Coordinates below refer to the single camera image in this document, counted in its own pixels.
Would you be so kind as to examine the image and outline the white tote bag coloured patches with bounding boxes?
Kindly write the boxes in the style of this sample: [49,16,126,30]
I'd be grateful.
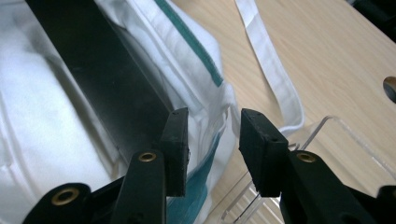
[0,0,306,224]

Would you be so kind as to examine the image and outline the dark rectangular box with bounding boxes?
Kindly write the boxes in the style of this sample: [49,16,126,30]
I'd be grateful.
[24,0,176,166]

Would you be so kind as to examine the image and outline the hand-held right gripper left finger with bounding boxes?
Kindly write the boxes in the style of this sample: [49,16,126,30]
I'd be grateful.
[110,107,190,224]

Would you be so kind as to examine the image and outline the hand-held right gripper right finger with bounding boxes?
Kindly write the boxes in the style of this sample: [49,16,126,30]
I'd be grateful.
[238,107,379,224]

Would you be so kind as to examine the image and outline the clear acrylic tray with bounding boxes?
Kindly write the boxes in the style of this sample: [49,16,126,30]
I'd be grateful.
[218,115,396,224]

